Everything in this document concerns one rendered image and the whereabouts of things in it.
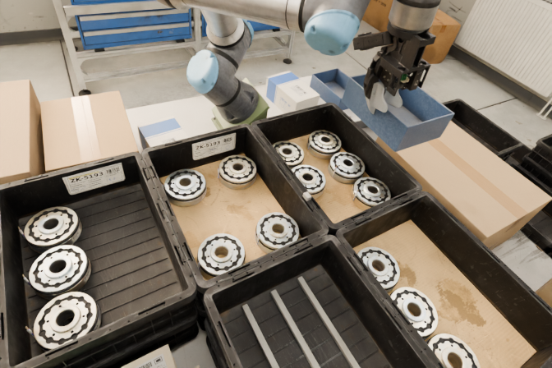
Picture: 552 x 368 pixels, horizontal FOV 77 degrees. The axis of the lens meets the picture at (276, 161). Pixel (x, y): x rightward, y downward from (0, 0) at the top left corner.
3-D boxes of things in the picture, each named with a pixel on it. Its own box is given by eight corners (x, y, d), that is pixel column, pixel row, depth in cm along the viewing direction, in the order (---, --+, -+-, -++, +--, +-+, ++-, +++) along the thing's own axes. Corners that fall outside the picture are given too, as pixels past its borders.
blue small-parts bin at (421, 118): (340, 101, 87) (348, 76, 82) (384, 91, 94) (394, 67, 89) (394, 152, 76) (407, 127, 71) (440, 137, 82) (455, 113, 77)
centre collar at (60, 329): (49, 312, 63) (48, 310, 63) (79, 301, 65) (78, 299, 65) (51, 338, 60) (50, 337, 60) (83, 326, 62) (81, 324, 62)
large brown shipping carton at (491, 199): (359, 178, 120) (378, 135, 107) (418, 156, 133) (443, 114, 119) (448, 277, 97) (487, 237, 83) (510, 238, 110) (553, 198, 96)
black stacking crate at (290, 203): (146, 182, 94) (140, 151, 86) (246, 153, 106) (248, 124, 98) (201, 316, 71) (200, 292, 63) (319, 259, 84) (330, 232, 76)
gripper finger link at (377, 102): (375, 129, 74) (388, 94, 68) (359, 112, 78) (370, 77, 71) (387, 126, 76) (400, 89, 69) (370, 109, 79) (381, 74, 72)
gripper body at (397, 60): (391, 99, 67) (411, 41, 58) (364, 75, 72) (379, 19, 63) (421, 90, 69) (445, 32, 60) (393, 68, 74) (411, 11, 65)
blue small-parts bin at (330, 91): (309, 87, 158) (311, 74, 153) (333, 80, 165) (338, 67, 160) (337, 112, 147) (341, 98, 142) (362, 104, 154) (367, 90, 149)
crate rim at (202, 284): (140, 156, 87) (139, 149, 85) (248, 128, 100) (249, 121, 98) (200, 297, 64) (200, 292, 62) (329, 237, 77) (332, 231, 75)
